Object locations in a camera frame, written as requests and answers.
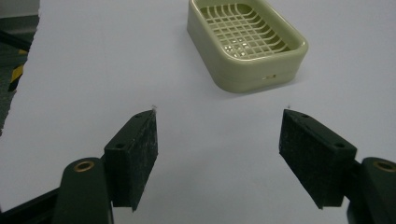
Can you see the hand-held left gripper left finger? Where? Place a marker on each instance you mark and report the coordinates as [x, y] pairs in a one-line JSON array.
[[130, 161]]

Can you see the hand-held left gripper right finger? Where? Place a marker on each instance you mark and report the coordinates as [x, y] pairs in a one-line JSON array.
[[314, 158]]

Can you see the pale green soap dish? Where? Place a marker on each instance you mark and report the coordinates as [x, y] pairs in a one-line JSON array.
[[249, 46]]

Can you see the yellow black hazard tape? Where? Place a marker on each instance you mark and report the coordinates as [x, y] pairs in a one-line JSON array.
[[16, 74]]

